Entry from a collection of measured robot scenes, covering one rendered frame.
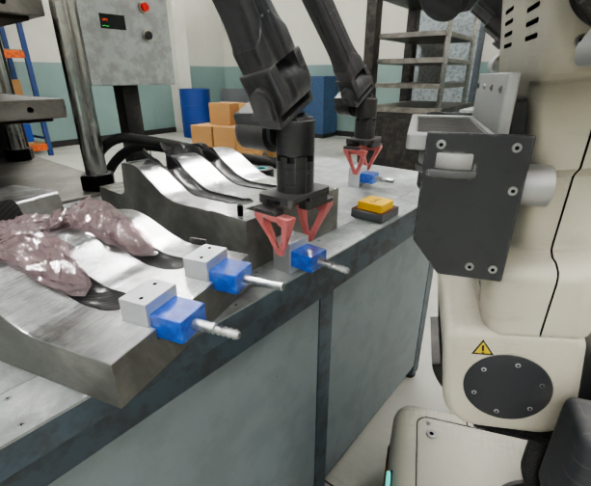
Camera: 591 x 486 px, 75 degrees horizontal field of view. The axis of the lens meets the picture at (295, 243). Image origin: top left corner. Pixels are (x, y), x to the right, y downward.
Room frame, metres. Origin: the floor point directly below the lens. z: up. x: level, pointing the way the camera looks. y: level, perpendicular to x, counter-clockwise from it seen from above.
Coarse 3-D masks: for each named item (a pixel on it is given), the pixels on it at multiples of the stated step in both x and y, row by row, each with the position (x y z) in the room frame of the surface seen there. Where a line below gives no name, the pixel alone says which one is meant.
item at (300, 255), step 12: (300, 240) 0.58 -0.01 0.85; (288, 252) 0.56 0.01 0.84; (300, 252) 0.56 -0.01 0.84; (312, 252) 0.56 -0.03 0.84; (324, 252) 0.56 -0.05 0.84; (276, 264) 0.58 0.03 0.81; (288, 264) 0.56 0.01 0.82; (300, 264) 0.55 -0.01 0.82; (312, 264) 0.54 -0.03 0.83; (324, 264) 0.54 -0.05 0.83; (336, 264) 0.53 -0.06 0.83
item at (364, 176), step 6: (366, 168) 1.14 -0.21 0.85; (348, 174) 1.12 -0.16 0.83; (360, 174) 1.10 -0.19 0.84; (366, 174) 1.09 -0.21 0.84; (372, 174) 1.09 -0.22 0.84; (378, 174) 1.11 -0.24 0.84; (348, 180) 1.12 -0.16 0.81; (354, 180) 1.11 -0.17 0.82; (360, 180) 1.10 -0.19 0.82; (366, 180) 1.09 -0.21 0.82; (372, 180) 1.08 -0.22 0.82; (378, 180) 1.09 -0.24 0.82; (384, 180) 1.08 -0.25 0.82; (390, 180) 1.06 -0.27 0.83
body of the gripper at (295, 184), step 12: (300, 156) 0.57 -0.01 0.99; (312, 156) 0.57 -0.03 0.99; (288, 168) 0.56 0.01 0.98; (300, 168) 0.55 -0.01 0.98; (312, 168) 0.57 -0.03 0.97; (288, 180) 0.56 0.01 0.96; (300, 180) 0.55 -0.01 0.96; (312, 180) 0.57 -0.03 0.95; (264, 192) 0.56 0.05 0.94; (276, 192) 0.56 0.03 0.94; (288, 192) 0.56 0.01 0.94; (300, 192) 0.56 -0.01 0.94; (312, 192) 0.57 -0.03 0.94; (288, 204) 0.53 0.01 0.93
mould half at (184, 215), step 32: (192, 160) 0.85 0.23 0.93; (224, 160) 0.90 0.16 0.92; (128, 192) 0.80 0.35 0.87; (160, 192) 0.72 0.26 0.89; (224, 192) 0.75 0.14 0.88; (256, 192) 0.74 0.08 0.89; (160, 224) 0.73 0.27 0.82; (192, 224) 0.66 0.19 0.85; (224, 224) 0.60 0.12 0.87; (256, 224) 0.58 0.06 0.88; (256, 256) 0.58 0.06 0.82
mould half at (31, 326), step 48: (0, 192) 0.66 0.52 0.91; (48, 192) 0.66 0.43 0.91; (96, 240) 0.49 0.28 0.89; (0, 288) 0.37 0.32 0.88; (48, 288) 0.39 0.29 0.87; (192, 288) 0.42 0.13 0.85; (0, 336) 0.34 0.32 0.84; (48, 336) 0.32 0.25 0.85; (96, 336) 0.32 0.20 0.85; (144, 336) 0.32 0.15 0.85; (96, 384) 0.29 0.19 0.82; (144, 384) 0.31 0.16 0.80
